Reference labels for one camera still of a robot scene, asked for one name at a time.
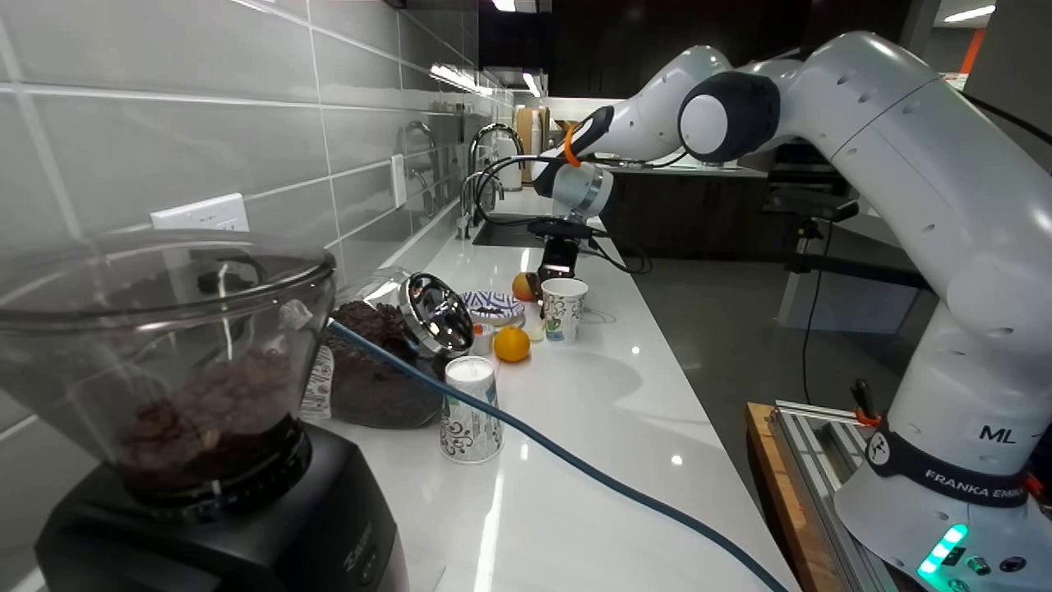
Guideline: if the red orange peach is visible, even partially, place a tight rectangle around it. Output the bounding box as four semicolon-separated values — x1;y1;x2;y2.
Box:
511;271;546;306

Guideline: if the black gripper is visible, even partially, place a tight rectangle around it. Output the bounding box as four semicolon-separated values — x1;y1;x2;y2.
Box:
530;215;603;282

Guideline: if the small orange tangerine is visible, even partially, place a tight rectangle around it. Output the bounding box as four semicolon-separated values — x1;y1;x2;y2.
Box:
491;322;536;368

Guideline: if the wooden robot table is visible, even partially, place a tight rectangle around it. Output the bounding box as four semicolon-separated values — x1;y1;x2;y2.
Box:
742;398;880;592

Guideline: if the dark kitchen island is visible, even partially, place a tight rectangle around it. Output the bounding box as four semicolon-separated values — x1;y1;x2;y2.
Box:
595;159;772;264

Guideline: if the large patterned paper cup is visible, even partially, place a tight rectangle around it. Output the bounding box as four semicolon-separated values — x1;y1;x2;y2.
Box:
541;275;591;344

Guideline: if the chrome sink faucet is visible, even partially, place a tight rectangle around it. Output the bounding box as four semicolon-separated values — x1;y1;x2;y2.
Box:
457;119;525;242

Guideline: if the brown bag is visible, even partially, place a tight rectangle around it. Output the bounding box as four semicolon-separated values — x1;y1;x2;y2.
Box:
325;299;448;430

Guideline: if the dark sink basin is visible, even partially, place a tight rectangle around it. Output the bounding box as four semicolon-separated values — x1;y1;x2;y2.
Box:
472;211;595;250

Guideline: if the empty white wall outlet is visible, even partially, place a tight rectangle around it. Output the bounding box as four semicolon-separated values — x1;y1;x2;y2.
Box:
388;151;411;211

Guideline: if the dark teal cable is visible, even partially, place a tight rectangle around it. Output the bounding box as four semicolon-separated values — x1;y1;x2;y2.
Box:
325;317;793;592

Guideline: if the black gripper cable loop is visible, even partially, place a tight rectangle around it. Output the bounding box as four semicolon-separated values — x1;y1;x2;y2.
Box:
472;148;571;225

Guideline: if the blue patterned bowl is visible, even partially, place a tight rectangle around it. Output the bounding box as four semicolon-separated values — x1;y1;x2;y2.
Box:
457;291;530;331

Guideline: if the small patterned paper cup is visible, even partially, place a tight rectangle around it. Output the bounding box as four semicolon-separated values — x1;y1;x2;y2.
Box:
439;354;508;461

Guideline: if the black coffee grinder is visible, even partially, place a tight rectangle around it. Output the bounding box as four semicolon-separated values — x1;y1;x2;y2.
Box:
0;235;407;592

